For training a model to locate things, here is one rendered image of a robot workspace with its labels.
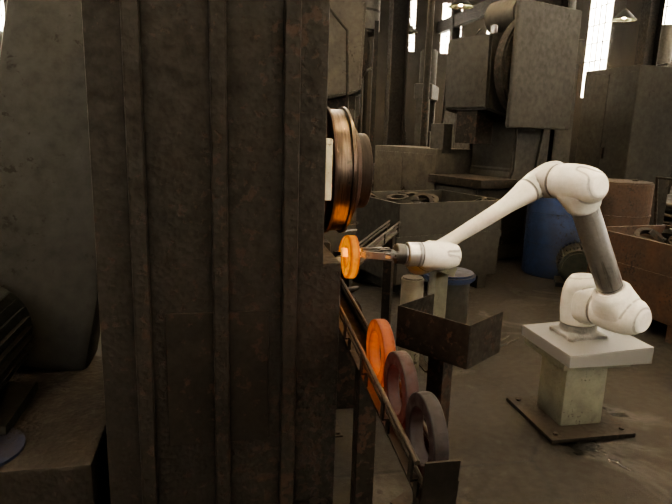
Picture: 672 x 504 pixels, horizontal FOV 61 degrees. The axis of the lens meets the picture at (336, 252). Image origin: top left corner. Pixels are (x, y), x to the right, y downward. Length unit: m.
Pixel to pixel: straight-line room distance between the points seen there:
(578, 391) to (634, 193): 3.20
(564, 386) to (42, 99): 2.41
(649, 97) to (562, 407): 4.66
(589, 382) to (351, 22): 3.29
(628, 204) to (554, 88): 1.26
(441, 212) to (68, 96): 2.95
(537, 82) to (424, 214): 1.88
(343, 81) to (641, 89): 3.31
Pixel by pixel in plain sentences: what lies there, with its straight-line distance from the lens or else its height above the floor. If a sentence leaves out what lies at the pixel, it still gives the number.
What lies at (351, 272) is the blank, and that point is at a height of 0.79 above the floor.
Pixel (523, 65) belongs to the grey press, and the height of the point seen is 1.87.
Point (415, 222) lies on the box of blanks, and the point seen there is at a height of 0.59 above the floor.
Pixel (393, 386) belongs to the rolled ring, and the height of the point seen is 0.64.
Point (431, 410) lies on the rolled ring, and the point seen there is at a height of 0.72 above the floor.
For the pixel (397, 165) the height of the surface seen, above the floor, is 0.89.
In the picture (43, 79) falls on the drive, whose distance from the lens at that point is 2.47.
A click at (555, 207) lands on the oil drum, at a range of 5.42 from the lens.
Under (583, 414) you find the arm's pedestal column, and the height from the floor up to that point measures 0.07.
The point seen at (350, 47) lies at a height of 1.91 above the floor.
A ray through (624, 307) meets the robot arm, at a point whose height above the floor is 0.62.
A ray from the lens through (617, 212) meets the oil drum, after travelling 5.70.
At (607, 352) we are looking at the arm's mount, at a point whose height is 0.41.
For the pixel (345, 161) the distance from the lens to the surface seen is 1.96.
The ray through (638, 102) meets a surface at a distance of 6.82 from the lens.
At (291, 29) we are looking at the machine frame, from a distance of 1.65.
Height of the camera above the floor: 1.27
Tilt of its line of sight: 12 degrees down
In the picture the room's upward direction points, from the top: 2 degrees clockwise
